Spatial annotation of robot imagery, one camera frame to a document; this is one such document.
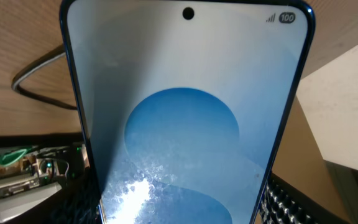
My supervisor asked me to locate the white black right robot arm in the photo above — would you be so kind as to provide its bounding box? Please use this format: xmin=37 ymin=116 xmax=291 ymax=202
xmin=0 ymin=182 xmax=62 ymax=223

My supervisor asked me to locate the black USB charging cable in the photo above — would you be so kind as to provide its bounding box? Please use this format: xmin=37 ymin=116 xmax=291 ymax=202
xmin=11 ymin=45 xmax=78 ymax=111

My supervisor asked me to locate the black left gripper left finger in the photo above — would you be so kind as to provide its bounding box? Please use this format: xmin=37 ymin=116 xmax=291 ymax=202
xmin=8 ymin=168 xmax=101 ymax=224

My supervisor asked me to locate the brown cardboard panel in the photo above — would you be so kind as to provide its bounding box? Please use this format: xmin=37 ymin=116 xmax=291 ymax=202
xmin=273 ymin=98 xmax=350 ymax=222

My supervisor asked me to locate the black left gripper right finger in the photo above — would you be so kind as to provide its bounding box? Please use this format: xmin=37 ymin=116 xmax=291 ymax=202
xmin=259 ymin=174 xmax=347 ymax=224

